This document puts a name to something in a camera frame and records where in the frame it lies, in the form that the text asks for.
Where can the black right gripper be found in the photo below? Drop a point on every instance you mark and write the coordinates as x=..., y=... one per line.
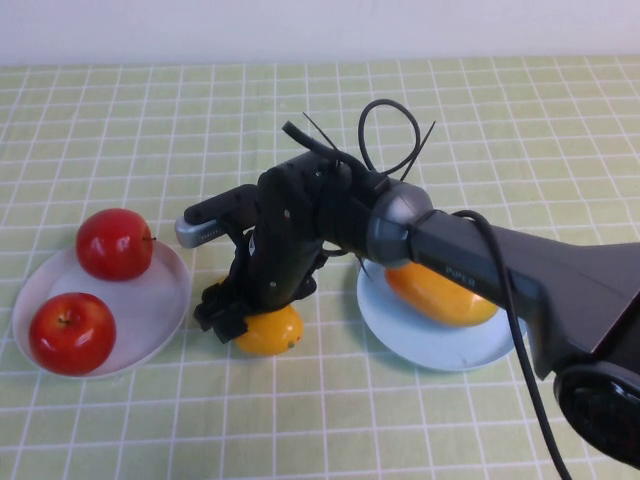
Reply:
x=285, y=240

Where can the yellow mango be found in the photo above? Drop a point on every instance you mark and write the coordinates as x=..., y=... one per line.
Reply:
x=272, y=332

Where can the deep red apple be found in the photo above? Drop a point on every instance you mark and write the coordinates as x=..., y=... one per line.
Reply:
x=114, y=245

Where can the red apple with yellowish top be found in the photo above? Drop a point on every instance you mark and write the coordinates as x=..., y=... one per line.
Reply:
x=72, y=335

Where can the orange-yellow mango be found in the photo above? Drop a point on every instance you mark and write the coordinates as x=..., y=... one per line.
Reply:
x=437, y=301

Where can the black and grey right robot arm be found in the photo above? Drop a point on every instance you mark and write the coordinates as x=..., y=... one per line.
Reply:
x=575, y=280

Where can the white round plate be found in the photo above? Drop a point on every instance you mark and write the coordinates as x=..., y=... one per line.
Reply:
x=150, y=310

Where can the light blue round plate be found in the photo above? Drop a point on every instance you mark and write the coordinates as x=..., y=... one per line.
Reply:
x=425, y=350

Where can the green checked tablecloth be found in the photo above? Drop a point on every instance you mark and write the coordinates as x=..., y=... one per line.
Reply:
x=150, y=125

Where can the black zip tie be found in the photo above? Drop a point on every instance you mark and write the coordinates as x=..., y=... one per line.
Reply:
x=320, y=132
x=388, y=102

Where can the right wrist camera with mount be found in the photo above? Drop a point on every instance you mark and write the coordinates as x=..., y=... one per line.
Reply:
x=200, y=232

